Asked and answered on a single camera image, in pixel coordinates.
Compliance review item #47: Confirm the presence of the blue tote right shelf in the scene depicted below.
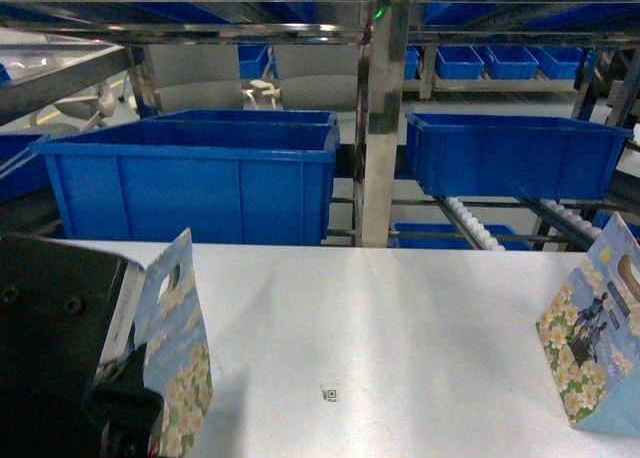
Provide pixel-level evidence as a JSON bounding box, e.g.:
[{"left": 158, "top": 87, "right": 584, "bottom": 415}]
[{"left": 406, "top": 113, "right": 634, "bottom": 200}]

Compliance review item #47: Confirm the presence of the large blue plastic tote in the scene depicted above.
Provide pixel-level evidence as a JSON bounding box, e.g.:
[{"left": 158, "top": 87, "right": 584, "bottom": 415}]
[{"left": 31, "top": 120, "right": 340, "bottom": 246}]

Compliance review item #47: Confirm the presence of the flower gift bag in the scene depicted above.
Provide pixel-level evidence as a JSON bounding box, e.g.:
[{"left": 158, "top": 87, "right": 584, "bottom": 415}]
[
  {"left": 94, "top": 227, "right": 215, "bottom": 458},
  {"left": 536, "top": 214, "right": 639, "bottom": 438}
]

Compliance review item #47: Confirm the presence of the steel roller conveyor rack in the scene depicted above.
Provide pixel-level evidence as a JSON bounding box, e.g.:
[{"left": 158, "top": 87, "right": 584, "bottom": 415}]
[{"left": 1, "top": 0, "right": 639, "bottom": 247}]

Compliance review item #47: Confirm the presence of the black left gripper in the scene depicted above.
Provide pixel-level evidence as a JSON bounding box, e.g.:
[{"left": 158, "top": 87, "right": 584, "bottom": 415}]
[{"left": 1, "top": 235, "right": 164, "bottom": 457}]

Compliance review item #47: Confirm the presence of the small QR code sticker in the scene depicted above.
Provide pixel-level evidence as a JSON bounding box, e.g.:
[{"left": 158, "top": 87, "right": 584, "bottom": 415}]
[{"left": 320, "top": 382, "right": 340, "bottom": 403}]

